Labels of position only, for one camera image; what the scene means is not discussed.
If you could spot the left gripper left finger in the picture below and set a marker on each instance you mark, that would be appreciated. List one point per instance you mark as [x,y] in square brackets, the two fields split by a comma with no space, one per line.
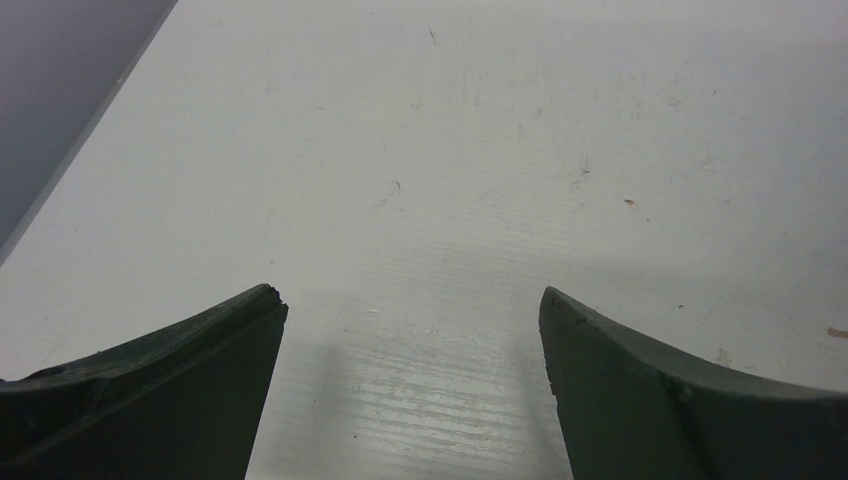
[182,402]

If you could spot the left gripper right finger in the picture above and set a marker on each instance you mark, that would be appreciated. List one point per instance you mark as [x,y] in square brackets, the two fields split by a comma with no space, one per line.
[633,407]

